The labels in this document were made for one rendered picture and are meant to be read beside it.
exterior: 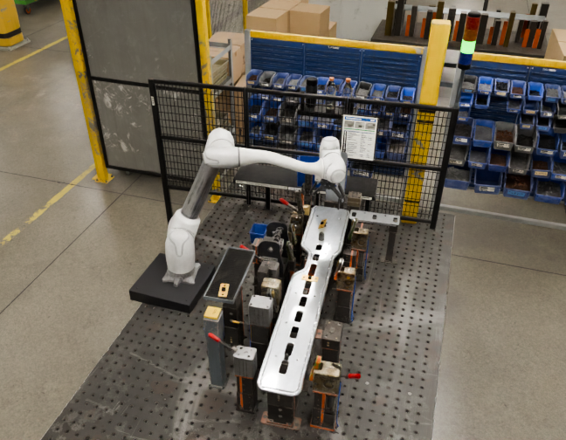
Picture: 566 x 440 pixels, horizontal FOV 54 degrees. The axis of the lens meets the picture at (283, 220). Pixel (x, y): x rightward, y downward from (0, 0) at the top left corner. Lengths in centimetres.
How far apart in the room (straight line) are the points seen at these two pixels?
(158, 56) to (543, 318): 357
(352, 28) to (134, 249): 574
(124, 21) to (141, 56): 29
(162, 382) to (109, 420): 29
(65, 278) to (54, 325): 49
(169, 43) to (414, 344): 304
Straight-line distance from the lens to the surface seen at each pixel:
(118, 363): 295
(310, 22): 714
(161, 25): 476
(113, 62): 513
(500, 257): 489
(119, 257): 473
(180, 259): 312
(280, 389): 236
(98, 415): 278
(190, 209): 320
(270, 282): 269
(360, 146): 352
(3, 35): 997
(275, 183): 351
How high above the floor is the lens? 286
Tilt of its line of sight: 35 degrees down
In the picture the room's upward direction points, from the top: straight up
